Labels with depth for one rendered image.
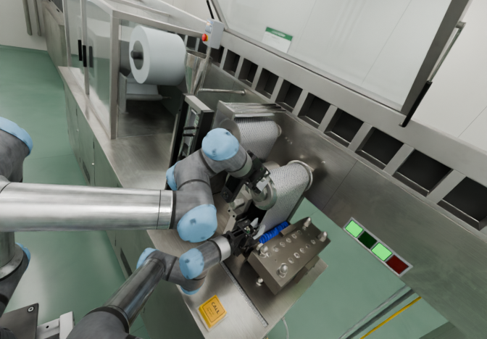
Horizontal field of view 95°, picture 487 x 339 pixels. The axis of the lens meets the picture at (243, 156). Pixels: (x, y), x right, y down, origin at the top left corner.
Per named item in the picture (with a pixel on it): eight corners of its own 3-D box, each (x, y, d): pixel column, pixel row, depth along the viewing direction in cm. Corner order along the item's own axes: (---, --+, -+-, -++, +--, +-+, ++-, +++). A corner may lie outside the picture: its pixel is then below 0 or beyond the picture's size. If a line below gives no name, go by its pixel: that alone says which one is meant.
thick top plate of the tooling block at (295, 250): (246, 259, 90) (251, 250, 87) (300, 224, 117) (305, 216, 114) (275, 295, 82) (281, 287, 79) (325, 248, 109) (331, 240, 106)
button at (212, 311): (198, 309, 76) (199, 306, 75) (214, 297, 81) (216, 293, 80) (209, 329, 73) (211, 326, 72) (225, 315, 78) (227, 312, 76)
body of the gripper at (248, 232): (261, 230, 79) (235, 245, 71) (252, 245, 84) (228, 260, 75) (247, 215, 83) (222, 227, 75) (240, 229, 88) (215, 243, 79)
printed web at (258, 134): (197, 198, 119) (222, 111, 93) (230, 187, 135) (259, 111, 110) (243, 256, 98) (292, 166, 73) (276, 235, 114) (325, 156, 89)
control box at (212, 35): (198, 41, 97) (204, 15, 92) (211, 45, 101) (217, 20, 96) (205, 45, 93) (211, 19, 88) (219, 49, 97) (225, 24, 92)
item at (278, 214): (251, 240, 93) (267, 208, 83) (284, 219, 109) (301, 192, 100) (252, 240, 92) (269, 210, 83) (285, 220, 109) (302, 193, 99)
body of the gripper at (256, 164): (272, 174, 72) (261, 160, 61) (253, 194, 71) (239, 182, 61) (256, 161, 76) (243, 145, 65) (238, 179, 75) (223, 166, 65)
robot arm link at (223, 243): (218, 266, 73) (204, 247, 77) (228, 260, 76) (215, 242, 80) (224, 253, 69) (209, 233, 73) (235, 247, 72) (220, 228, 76)
